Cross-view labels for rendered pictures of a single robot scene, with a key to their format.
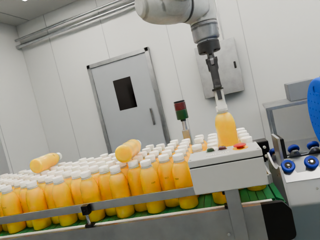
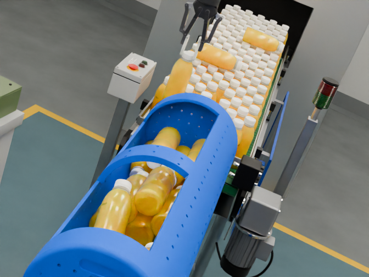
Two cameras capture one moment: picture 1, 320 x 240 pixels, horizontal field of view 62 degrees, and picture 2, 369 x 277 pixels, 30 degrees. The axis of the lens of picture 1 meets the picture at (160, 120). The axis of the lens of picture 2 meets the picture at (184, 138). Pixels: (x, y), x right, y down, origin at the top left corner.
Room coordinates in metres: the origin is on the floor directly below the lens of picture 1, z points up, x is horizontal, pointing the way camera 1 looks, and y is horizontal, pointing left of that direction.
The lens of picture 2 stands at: (0.67, -2.42, 1.95)
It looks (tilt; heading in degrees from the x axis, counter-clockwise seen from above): 25 degrees down; 82
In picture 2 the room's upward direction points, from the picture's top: 21 degrees clockwise
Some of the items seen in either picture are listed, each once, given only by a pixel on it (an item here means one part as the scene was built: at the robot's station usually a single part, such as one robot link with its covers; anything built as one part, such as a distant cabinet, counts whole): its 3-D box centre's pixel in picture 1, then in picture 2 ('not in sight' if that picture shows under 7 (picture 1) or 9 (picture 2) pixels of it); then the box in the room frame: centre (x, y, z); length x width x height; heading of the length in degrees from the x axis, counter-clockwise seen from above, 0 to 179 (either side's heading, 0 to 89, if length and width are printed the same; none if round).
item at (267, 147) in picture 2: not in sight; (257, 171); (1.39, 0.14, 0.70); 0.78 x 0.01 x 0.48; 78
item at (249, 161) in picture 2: (260, 151); (245, 174); (1.20, -0.42, 0.95); 0.10 x 0.07 x 0.10; 168
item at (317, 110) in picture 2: (182, 115); (322, 100); (1.43, -0.12, 1.18); 0.06 x 0.06 x 0.16
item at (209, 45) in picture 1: (210, 55); (206, 4); (0.91, -0.22, 1.40); 0.08 x 0.07 x 0.09; 167
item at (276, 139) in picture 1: (280, 151); not in sight; (0.99, -0.42, 0.99); 0.10 x 0.02 x 0.12; 168
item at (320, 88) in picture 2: (180, 106); (328, 87); (1.43, -0.12, 1.23); 0.06 x 0.06 x 0.04
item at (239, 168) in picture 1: (226, 167); (132, 77); (0.75, -0.16, 1.05); 0.20 x 0.10 x 0.10; 78
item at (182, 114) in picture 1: (182, 114); (322, 98); (1.43, -0.12, 1.18); 0.06 x 0.06 x 0.05
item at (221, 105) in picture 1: (220, 99); (184, 45); (0.88, -0.21, 1.24); 0.03 x 0.01 x 0.07; 77
